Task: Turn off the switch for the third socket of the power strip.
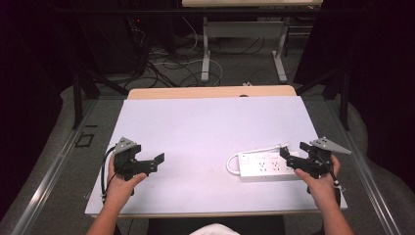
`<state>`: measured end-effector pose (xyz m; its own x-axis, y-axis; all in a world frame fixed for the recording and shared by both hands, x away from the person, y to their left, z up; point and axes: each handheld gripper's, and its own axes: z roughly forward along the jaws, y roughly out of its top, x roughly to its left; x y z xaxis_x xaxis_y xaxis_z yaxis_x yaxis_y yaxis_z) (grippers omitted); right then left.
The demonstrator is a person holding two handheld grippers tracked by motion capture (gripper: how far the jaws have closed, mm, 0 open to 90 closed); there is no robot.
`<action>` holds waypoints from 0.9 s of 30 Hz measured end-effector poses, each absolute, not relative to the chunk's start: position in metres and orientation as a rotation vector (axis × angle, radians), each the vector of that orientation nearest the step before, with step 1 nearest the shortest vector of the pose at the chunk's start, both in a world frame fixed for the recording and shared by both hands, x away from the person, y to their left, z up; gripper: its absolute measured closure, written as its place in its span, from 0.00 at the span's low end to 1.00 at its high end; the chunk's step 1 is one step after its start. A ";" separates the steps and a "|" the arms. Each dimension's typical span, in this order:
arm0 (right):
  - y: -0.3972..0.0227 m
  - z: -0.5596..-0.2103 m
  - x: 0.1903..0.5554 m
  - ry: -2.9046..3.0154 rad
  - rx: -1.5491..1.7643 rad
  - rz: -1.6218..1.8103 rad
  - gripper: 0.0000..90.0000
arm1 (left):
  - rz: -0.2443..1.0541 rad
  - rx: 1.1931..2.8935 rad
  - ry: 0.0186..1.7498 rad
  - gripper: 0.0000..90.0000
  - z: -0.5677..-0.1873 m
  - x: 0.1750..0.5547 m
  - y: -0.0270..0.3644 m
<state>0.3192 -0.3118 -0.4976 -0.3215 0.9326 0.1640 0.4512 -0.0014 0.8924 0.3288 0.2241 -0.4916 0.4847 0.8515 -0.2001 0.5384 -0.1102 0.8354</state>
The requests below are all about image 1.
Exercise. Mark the black computer equipment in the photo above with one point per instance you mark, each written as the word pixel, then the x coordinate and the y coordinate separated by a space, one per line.
pixel 111 42

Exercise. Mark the white table mat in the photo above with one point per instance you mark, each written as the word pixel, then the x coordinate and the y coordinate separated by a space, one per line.
pixel 202 130

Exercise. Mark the person's white shirt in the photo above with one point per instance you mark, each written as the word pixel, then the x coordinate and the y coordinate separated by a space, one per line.
pixel 215 229

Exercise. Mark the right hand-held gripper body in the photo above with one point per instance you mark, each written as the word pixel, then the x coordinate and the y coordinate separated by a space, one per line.
pixel 321 160

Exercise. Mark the white-legged desk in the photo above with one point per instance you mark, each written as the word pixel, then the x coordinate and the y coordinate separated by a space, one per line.
pixel 244 29

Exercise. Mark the person's right hand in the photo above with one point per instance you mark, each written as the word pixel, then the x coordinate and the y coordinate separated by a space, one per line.
pixel 323 189

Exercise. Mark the person's left hand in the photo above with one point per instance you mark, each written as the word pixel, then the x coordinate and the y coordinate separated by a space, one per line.
pixel 119 191

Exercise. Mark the metal floor rail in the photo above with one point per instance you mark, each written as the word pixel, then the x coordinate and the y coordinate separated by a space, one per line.
pixel 49 176
pixel 368 176

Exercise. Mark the white power strip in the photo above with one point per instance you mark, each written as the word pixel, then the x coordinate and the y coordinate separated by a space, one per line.
pixel 261 168

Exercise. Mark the dark curtain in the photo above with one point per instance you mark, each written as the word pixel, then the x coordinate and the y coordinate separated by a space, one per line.
pixel 381 81
pixel 29 98

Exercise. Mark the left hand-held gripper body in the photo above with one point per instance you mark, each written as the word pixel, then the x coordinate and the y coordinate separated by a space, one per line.
pixel 125 160

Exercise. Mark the black metal stand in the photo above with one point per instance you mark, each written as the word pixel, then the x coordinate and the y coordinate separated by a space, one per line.
pixel 77 98
pixel 344 98

